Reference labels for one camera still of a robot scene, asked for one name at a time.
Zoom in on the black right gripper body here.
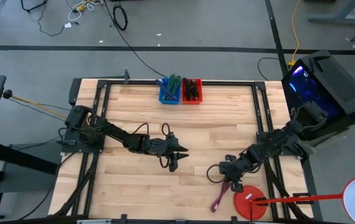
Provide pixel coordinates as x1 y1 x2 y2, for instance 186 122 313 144
219 154 255 193

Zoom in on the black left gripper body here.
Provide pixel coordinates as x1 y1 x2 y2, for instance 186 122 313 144
143 132 180 173

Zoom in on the magenta braided cable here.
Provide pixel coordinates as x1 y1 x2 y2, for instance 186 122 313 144
211 182 232 213

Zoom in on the blue braided cable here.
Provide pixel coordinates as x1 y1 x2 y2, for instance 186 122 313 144
154 78 179 101

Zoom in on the black cable with red tie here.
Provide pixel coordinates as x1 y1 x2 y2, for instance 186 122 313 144
182 78 192 101

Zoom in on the black cable with white label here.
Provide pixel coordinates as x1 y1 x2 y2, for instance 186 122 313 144
193 79 201 101

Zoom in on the red desk lamp white shade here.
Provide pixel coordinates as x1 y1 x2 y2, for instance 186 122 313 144
233 173 355 224

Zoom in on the blue plastic basket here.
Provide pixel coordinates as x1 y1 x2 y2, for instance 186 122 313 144
158 77 182 105

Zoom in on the red plastic basket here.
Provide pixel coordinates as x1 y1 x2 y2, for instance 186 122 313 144
182 78 204 105

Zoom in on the grey computer stand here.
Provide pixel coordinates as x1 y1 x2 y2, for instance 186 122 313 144
301 127 351 154

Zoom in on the black computer tower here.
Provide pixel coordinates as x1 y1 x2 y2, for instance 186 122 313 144
282 49 355 124

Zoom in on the yellow rod with black knob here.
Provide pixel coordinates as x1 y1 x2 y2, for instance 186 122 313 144
2 89 69 119

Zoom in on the grey desk foot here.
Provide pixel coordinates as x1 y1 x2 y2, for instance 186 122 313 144
307 0 355 25

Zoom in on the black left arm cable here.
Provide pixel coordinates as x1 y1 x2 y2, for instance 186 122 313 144
133 122 171 169

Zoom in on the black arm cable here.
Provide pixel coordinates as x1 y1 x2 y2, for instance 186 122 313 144
133 122 171 169
206 164 228 185

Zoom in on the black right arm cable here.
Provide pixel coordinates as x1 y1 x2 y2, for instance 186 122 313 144
206 164 228 185

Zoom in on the black aluminium table frame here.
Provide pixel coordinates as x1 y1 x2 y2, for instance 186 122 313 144
48 78 315 220

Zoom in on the black computer cable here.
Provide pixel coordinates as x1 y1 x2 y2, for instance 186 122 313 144
257 56 289 82

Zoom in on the long black floor cable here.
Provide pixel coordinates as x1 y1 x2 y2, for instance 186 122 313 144
102 0 169 79

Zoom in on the yellow extension cord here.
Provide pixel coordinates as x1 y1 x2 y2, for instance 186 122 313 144
288 0 303 68

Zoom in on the coiled black floor cable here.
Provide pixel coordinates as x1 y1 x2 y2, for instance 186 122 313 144
112 2 129 32

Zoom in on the white cable bundle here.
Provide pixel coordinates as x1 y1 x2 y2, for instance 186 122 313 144
67 0 104 22

